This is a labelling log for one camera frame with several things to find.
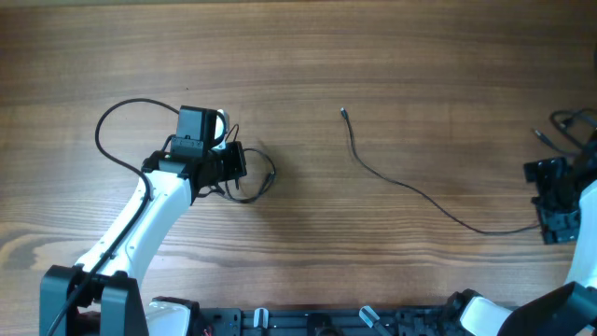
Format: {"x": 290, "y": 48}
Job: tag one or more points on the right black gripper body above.
{"x": 548, "y": 198}

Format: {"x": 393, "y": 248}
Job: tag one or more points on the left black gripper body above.
{"x": 227, "y": 164}

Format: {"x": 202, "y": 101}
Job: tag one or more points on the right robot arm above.
{"x": 564, "y": 310}

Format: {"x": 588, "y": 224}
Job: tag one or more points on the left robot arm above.
{"x": 100, "y": 294}

